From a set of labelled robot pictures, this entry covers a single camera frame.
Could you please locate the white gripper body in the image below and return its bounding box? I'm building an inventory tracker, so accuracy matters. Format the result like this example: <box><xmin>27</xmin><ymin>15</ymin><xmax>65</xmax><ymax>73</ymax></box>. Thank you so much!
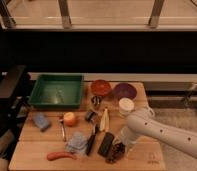
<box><xmin>113</xmin><ymin>126</ymin><xmax>139</xmax><ymax>153</ymax></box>

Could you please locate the dark red grape bunch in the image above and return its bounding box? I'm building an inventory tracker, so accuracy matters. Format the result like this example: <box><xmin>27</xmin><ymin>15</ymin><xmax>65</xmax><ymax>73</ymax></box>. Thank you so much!
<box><xmin>106</xmin><ymin>143</ymin><xmax>125</xmax><ymax>164</ymax></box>

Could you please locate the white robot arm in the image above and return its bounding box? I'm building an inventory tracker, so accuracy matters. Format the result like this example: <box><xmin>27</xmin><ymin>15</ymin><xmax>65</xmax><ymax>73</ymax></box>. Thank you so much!
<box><xmin>116</xmin><ymin>106</ymin><xmax>197</xmax><ymax>159</ymax></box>

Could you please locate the purple bowl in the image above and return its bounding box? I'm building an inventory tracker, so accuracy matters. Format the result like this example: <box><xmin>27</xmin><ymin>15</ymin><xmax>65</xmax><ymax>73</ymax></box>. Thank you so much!
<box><xmin>113</xmin><ymin>83</ymin><xmax>137</xmax><ymax>100</ymax></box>

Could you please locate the red bowl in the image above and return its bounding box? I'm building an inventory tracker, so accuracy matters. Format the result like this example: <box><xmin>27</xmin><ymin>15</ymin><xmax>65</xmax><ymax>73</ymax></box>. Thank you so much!
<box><xmin>91</xmin><ymin>80</ymin><xmax>111</xmax><ymax>97</ymax></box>

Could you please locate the yellow banana slice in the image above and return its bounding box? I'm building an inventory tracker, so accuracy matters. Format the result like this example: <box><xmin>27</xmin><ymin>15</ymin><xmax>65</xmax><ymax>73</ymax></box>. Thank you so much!
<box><xmin>100</xmin><ymin>108</ymin><xmax>109</xmax><ymax>132</ymax></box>

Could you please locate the black rectangular block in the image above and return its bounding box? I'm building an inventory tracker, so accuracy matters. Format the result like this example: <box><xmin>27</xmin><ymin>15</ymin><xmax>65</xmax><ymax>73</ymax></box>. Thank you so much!
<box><xmin>98</xmin><ymin>132</ymin><xmax>114</xmax><ymax>157</ymax></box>

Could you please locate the white lidded cup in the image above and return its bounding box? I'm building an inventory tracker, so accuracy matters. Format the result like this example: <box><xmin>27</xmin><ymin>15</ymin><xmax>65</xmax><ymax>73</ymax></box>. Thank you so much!
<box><xmin>119</xmin><ymin>98</ymin><xmax>135</xmax><ymax>117</ymax></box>

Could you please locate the dark round can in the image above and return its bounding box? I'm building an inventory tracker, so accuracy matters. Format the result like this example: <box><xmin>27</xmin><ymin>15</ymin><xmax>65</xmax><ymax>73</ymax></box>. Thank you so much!
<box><xmin>85</xmin><ymin>110</ymin><xmax>97</xmax><ymax>122</ymax></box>

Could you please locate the small metal cup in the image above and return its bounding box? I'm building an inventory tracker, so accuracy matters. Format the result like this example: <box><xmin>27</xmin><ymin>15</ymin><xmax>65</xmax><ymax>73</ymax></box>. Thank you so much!
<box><xmin>91</xmin><ymin>96</ymin><xmax>102</xmax><ymax>107</ymax></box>

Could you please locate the grey blue cloth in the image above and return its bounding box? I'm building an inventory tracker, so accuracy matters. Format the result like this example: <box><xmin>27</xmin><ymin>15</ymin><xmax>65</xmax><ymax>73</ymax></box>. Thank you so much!
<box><xmin>65</xmin><ymin>132</ymin><xmax>87</xmax><ymax>154</ymax></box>

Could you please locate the orange apple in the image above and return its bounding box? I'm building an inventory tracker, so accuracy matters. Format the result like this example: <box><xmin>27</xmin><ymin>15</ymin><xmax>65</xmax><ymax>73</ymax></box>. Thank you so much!
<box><xmin>63</xmin><ymin>112</ymin><xmax>77</xmax><ymax>126</ymax></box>

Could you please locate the metal spoon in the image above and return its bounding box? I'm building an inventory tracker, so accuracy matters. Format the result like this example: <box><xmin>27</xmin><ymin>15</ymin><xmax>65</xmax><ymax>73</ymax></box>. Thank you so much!
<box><xmin>59</xmin><ymin>117</ymin><xmax>67</xmax><ymax>142</ymax></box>

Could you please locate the wooden cutting board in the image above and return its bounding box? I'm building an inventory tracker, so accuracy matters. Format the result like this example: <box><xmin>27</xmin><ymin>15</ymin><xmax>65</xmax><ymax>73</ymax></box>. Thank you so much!
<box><xmin>9</xmin><ymin>82</ymin><xmax>166</xmax><ymax>171</ymax></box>

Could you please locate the red sausage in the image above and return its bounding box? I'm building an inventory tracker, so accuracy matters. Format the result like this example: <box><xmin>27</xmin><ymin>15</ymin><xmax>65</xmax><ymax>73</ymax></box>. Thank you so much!
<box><xmin>47</xmin><ymin>152</ymin><xmax>76</xmax><ymax>161</ymax></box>

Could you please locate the blue sponge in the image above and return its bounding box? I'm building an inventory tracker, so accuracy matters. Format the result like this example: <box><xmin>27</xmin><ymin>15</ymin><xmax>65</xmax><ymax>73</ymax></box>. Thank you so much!
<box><xmin>33</xmin><ymin>113</ymin><xmax>51</xmax><ymax>132</ymax></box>

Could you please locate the green plastic tray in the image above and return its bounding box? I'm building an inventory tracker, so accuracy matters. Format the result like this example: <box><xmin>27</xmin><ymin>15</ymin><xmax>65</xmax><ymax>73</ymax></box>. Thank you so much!
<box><xmin>29</xmin><ymin>74</ymin><xmax>84</xmax><ymax>109</ymax></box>

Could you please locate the black equipment on left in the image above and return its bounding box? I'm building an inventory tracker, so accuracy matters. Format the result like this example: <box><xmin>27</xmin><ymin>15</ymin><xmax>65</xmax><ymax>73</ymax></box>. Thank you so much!
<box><xmin>0</xmin><ymin>65</ymin><xmax>30</xmax><ymax>158</ymax></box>

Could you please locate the black handled utensil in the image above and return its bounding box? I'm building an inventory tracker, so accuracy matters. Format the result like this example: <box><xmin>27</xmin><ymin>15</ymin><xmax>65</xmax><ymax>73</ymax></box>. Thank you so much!
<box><xmin>85</xmin><ymin>125</ymin><xmax>99</xmax><ymax>155</ymax></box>

